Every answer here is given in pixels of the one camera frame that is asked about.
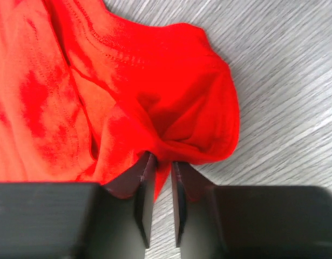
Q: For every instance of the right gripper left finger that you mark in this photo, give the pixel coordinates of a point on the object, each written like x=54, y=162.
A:
x=79, y=219

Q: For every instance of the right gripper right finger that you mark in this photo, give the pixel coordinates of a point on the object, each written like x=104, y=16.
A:
x=214, y=221

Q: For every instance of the red t shirt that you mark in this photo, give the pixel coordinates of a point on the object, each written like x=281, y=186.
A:
x=84, y=93

